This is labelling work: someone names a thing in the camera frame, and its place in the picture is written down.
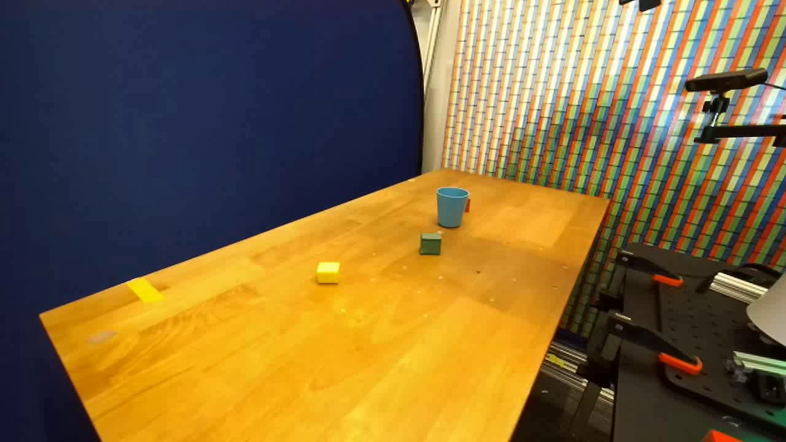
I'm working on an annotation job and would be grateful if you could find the yellow block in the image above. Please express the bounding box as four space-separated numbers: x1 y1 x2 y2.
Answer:
315 259 342 286

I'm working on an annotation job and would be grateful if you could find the green block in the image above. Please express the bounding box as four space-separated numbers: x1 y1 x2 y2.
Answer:
417 230 444 258

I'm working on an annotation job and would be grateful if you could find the light blue cup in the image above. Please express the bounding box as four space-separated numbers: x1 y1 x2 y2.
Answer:
434 185 472 230

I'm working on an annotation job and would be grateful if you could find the white backdrop stand pole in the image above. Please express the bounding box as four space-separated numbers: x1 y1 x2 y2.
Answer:
405 0 462 173

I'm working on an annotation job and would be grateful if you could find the blue fabric backdrop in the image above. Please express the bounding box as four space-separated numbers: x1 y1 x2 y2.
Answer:
0 0 427 442

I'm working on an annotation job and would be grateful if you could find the yellow tape strip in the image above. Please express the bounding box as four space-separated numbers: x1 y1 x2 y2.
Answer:
126 276 166 306

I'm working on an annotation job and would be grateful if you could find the black perforated mounting platform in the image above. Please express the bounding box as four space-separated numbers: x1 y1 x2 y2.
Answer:
611 243 786 442

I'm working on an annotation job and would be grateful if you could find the silver aluminium extrusion bar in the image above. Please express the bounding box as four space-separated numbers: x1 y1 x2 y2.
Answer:
708 269 772 306

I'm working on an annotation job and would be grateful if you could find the green aluminium extrusion bar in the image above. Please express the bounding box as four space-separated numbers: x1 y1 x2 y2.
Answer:
729 349 786 386

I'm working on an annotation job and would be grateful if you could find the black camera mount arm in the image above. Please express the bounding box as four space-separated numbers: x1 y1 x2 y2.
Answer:
693 91 786 150

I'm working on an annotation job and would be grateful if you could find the black camera on mount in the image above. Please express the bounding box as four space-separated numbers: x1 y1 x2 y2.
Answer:
682 65 772 92

